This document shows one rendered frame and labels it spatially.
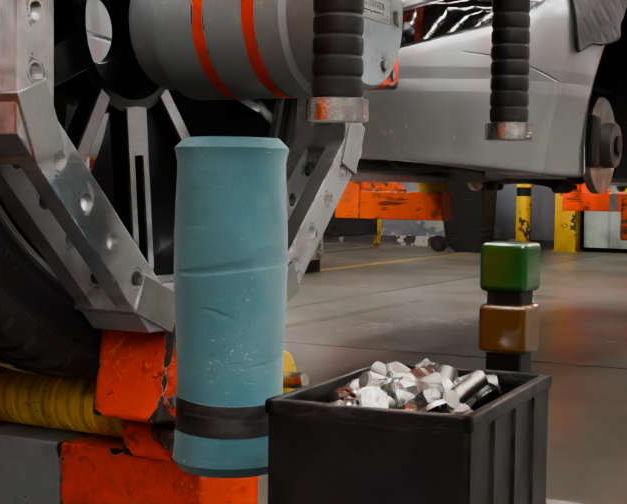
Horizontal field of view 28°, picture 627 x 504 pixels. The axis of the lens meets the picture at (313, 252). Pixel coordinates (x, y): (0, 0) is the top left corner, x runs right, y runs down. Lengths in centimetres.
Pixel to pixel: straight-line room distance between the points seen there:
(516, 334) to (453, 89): 265
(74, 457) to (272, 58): 42
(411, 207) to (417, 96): 351
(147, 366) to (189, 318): 13
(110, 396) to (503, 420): 40
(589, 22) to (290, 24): 288
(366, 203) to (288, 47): 621
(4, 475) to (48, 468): 6
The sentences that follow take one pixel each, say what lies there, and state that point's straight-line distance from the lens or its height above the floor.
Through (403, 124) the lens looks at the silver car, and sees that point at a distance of 366.
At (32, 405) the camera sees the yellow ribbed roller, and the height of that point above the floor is 49.
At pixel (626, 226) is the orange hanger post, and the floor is 57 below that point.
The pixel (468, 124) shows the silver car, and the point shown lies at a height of 89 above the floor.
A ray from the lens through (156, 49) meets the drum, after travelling 111.
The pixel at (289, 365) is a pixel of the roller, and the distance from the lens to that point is 126.
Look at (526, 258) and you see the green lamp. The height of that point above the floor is 65.
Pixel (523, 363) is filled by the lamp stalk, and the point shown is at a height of 56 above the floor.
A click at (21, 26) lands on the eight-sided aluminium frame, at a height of 81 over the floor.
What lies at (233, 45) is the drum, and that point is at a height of 82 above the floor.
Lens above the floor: 70
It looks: 3 degrees down
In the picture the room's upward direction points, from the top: 1 degrees clockwise
